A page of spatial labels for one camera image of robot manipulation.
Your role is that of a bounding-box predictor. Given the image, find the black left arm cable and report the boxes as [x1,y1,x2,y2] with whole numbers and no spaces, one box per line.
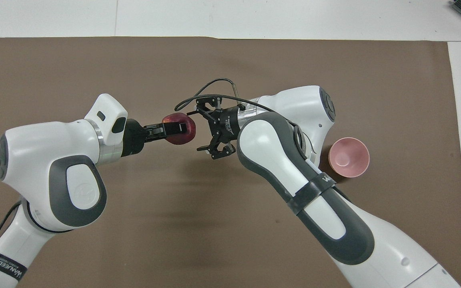
[0,200,22,252]

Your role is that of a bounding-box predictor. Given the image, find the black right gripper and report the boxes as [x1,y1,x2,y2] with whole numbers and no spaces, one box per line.
[195,97,242,160]

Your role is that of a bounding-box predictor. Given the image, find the black left arm strap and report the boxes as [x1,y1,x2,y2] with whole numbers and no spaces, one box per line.
[0,250,28,280]

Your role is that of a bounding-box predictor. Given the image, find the black arm strap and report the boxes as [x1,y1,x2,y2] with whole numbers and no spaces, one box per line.
[287,172,337,214]
[0,250,28,280]

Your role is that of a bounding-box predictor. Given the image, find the black right arm strap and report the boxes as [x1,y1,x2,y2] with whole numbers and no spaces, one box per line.
[287,172,337,214]

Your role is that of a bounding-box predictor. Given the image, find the pink bowl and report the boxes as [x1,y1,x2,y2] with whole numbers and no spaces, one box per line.
[328,137,370,178]

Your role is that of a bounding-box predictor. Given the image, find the brown table mat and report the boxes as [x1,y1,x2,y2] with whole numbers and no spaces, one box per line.
[0,37,461,288]

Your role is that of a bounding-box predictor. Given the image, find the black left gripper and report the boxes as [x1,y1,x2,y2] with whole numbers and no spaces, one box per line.
[122,119,188,157]

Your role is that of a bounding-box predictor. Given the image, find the dark red apple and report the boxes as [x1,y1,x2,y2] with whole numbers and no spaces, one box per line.
[161,113,196,145]

